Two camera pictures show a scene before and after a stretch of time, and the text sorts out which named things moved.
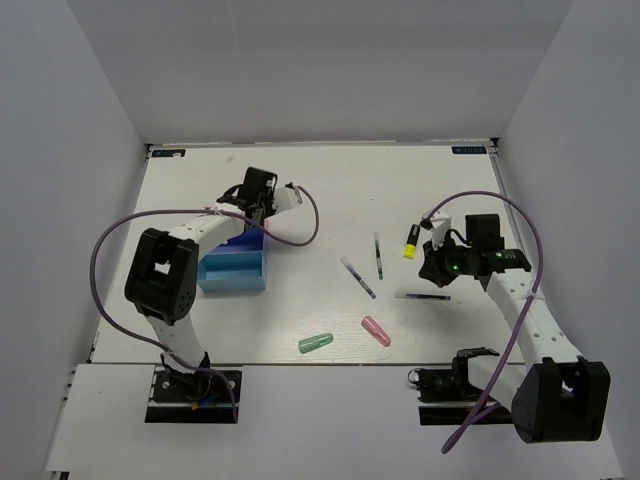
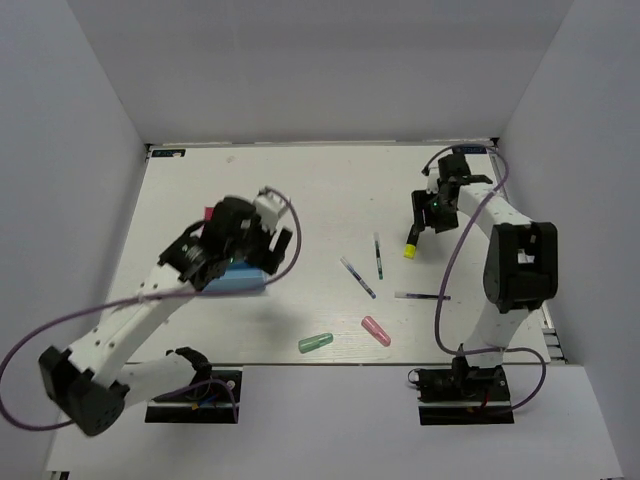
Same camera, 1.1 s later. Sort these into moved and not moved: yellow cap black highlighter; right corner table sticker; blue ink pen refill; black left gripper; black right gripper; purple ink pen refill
Moved: black right gripper; black left gripper
Not moved: purple ink pen refill; right corner table sticker; yellow cap black highlighter; blue ink pen refill
